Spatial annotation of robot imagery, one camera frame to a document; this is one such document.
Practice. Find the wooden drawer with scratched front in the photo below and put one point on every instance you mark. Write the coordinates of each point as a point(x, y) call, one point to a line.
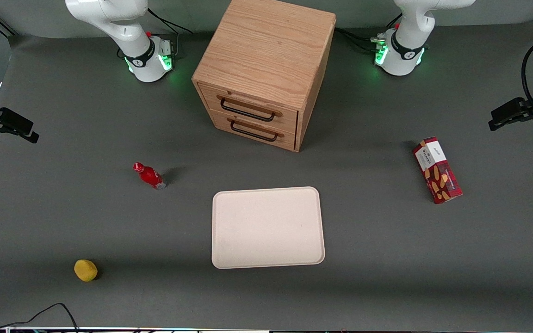
point(252, 104)

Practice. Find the cream rectangular tray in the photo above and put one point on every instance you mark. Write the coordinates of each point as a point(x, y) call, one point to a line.
point(268, 227)

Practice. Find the wooden drawer with plain front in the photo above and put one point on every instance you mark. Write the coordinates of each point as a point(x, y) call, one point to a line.
point(257, 127)

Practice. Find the red tartan shortbread cookie box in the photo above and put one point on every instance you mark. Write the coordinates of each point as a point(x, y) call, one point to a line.
point(440, 175)

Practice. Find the wooden drawer cabinet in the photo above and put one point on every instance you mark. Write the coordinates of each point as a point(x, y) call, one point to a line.
point(266, 46)

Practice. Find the yellow sponge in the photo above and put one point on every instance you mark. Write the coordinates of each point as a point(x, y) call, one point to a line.
point(85, 270)

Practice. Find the red plastic bottle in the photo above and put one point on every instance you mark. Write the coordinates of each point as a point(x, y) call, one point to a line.
point(151, 176)

